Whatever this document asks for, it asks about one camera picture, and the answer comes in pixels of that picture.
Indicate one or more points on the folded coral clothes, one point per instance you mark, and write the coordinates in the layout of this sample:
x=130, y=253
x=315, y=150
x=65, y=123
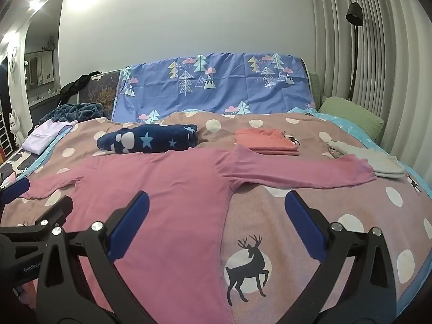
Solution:
x=263, y=138

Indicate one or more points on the green pillow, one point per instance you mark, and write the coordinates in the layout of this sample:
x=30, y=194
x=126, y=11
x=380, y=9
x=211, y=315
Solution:
x=315, y=84
x=351, y=114

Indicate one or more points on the folded white clothes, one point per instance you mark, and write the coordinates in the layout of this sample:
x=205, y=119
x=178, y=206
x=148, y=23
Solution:
x=371, y=160

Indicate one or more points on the white bear wall ornament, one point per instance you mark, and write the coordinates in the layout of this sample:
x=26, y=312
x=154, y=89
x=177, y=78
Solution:
x=12, y=64

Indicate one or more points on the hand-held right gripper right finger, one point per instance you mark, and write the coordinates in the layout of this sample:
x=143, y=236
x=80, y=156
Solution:
x=303, y=224

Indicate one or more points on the folded lavender cloth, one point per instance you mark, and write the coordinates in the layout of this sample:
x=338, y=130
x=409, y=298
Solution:
x=44, y=135

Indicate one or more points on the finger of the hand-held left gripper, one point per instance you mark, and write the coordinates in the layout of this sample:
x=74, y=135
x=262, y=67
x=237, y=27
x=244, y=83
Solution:
x=18, y=187
x=50, y=214

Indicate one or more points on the arched wall mirror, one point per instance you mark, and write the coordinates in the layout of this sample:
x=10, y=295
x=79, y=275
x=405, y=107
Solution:
x=40, y=40

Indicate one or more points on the grey curtain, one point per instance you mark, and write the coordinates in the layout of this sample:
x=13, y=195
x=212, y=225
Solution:
x=381, y=57

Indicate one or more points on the black floor lamp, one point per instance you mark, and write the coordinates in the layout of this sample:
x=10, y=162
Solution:
x=354, y=13

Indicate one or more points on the black jacket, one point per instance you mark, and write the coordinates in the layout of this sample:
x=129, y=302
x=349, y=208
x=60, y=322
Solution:
x=77, y=84

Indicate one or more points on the dark teal fleece blanket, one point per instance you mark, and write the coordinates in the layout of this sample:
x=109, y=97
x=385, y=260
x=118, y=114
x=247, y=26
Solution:
x=74, y=111

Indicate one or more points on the polka dot deer blanket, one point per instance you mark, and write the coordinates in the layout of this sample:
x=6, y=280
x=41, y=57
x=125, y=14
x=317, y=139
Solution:
x=354, y=206

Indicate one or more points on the cow print blanket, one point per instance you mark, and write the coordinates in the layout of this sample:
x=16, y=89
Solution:
x=17, y=162

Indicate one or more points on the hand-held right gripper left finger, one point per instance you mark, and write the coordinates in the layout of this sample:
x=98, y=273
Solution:
x=131, y=222

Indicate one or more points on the pink long-sleeve shirt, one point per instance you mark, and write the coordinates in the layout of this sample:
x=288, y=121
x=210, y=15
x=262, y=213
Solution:
x=168, y=182

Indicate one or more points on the white cat figurine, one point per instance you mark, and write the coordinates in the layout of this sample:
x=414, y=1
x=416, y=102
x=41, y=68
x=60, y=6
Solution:
x=15, y=125

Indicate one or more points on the folded navy star cloth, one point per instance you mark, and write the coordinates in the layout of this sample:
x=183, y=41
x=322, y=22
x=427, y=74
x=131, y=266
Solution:
x=152, y=138

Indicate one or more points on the dark tree picture panel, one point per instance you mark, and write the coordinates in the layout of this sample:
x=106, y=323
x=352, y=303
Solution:
x=101, y=94

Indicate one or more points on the blue tree-print sheet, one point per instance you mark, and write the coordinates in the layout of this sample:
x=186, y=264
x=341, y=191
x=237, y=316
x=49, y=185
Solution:
x=219, y=87

